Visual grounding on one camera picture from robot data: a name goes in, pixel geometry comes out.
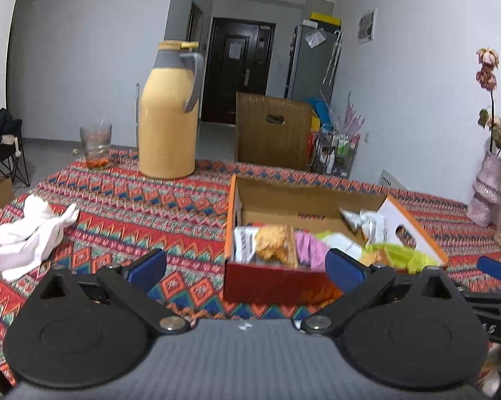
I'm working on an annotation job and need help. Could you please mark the green snack packet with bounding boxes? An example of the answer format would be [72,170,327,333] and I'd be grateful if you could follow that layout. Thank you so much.
[360,243,439,275]

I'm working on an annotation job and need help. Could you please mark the pink snack packet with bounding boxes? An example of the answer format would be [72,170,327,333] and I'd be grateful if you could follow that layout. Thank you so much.
[295,231,329,272]

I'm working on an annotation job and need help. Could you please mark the colourful patterned tablecloth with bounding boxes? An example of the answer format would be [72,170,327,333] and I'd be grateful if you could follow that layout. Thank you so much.
[0,151,501,399]

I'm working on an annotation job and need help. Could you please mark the red orange cardboard box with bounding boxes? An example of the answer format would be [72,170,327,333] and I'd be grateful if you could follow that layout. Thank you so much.
[223,175,448,306]

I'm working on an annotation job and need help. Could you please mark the pink flower vase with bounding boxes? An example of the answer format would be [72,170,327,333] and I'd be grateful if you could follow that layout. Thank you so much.
[465,152,501,228]

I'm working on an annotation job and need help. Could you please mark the cracker packet in box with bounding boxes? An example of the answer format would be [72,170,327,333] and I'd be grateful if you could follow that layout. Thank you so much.
[232,225,298,269]

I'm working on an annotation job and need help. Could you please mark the white crumpled cloth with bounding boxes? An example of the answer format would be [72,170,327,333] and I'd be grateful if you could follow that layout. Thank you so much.
[0,194,79,282]

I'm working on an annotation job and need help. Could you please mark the dried pink flowers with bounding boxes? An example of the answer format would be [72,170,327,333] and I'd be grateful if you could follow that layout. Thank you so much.
[475,48,501,159]

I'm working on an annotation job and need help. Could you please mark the glass cup with drink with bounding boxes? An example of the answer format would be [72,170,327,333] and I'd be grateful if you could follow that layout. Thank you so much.
[79,120,112,169]

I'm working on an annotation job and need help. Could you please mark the yellow thermos jug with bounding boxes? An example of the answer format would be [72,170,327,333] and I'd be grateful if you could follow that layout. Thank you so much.
[137,41,204,180]

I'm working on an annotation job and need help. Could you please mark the brown wooden chair back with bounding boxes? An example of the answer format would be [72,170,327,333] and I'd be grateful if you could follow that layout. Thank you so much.
[235,92,313,171]

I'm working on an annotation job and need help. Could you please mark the black folding chair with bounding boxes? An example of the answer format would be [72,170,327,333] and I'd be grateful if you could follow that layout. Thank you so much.
[0,107,31,187]

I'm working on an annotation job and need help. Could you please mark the grey refrigerator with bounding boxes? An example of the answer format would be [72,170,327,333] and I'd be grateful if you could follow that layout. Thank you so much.
[284,20,343,103]

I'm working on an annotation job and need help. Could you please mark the dark entrance door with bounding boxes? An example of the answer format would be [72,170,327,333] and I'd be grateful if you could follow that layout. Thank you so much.
[201,17,276,125]

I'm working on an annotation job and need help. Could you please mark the wire storage rack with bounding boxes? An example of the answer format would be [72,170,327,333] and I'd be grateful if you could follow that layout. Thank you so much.
[310,126,360,179]

